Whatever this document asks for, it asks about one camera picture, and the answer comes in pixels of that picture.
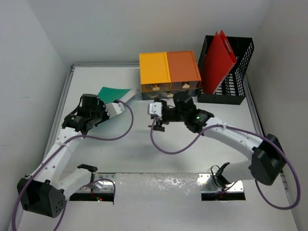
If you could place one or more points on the orange drawer box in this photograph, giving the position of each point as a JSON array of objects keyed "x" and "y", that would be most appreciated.
[{"x": 184, "y": 70}]

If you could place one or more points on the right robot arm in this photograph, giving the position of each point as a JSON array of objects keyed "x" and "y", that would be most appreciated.
[{"x": 264, "y": 161}]

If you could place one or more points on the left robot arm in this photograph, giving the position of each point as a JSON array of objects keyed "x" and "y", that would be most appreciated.
[{"x": 45, "y": 191}]

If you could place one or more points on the red folder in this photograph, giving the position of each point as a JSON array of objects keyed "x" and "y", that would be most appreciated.
[{"x": 218, "y": 62}]

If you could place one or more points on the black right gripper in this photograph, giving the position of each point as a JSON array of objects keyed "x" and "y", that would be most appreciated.
[{"x": 163, "y": 115}]

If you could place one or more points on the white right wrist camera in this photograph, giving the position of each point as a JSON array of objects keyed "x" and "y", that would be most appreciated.
[{"x": 155, "y": 109}]

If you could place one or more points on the green folder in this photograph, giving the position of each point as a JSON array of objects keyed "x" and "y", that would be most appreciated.
[{"x": 109, "y": 95}]

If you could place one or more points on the yellow drawer box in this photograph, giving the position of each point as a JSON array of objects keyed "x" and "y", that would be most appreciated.
[{"x": 154, "y": 72}]

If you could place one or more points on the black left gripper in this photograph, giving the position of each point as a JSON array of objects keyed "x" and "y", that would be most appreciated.
[{"x": 103, "y": 113}]

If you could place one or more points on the black mesh file rack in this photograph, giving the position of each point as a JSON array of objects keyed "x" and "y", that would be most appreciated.
[{"x": 231, "y": 90}]

